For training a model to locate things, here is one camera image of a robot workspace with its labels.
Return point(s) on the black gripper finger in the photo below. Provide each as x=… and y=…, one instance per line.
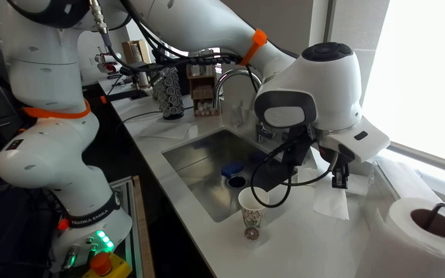
x=340, y=174

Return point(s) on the robot gripper body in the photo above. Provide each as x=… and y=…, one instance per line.
x=361, y=140

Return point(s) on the white paper towel sheet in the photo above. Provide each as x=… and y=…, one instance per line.
x=330, y=202

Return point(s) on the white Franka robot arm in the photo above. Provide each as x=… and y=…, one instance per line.
x=52, y=154

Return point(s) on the white paper towel roll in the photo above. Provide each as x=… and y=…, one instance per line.
x=412, y=247

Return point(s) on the patterned paper cup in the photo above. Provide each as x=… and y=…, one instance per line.
x=253, y=210

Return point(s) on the round sink drain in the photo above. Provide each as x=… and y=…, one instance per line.
x=236, y=180

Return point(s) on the bright blue sponge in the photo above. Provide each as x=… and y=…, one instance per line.
x=232, y=168

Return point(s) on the stainless steel sink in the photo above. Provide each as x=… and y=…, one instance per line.
x=207, y=170

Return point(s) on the chrome gooseneck faucet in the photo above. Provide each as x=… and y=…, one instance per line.
x=235, y=82

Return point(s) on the wooden rack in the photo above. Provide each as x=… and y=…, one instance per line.
x=202, y=89

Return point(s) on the patterned cylindrical container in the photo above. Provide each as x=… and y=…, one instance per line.
x=168, y=94

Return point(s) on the yellow emergency stop button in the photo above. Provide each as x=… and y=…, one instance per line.
x=103, y=264

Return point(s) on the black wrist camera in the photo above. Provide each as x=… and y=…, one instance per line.
x=298, y=143

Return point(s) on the white window frame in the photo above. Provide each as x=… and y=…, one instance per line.
x=428, y=154

